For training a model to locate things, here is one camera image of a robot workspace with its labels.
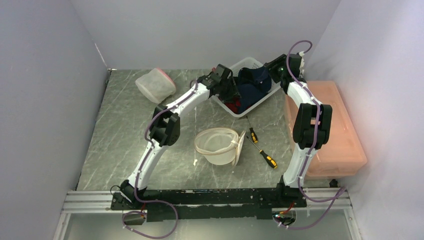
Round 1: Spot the white mesh laundry bag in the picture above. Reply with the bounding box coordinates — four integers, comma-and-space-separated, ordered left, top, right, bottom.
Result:
194, 127, 246, 166

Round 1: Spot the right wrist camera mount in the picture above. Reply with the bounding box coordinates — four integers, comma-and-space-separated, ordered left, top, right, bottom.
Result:
297, 51, 305, 78

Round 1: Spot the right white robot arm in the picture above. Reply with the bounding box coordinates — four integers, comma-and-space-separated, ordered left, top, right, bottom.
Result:
264, 54, 333, 188

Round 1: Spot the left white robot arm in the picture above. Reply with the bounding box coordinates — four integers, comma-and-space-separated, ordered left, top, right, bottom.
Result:
120, 64, 238, 210

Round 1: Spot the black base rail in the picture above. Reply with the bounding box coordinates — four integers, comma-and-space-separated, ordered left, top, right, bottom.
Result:
110, 180, 307, 222

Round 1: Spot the black yellow short screwdriver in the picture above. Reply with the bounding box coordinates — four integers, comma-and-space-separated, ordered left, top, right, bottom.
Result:
246, 116, 259, 144

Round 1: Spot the red bra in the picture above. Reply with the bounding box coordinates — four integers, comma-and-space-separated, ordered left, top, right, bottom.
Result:
224, 97, 241, 114

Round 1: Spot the navy blue bra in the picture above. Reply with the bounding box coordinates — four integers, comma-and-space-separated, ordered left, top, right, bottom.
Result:
236, 66, 272, 114

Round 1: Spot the orange translucent storage box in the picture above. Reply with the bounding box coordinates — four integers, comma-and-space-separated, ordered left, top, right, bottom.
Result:
306, 80, 367, 179

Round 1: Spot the white plastic basket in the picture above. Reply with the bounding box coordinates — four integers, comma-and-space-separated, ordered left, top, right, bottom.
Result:
211, 57, 280, 118

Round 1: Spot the long yellow black screwdriver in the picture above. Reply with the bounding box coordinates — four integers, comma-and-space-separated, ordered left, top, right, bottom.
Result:
246, 136, 278, 169

